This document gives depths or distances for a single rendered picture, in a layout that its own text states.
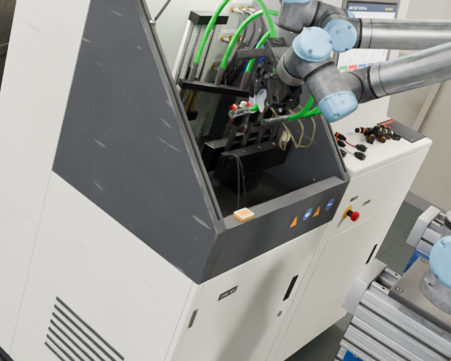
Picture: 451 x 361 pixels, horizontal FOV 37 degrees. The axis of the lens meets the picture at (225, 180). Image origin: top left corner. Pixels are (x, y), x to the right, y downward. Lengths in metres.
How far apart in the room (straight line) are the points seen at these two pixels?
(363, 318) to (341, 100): 0.51
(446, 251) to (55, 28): 1.16
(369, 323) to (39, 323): 1.07
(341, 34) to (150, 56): 0.46
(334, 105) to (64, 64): 0.80
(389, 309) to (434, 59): 0.55
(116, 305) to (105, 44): 0.71
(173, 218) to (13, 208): 0.65
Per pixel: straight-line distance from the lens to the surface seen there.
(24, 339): 2.31
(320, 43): 1.41
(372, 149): 2.42
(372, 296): 1.58
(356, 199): 2.34
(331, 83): 1.41
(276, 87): 1.59
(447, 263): 1.35
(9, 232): 2.21
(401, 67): 1.48
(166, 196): 1.68
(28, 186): 2.09
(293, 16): 1.79
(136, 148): 1.72
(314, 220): 2.10
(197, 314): 1.79
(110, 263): 1.88
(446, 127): 4.63
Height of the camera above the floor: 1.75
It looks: 26 degrees down
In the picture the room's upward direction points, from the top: 20 degrees clockwise
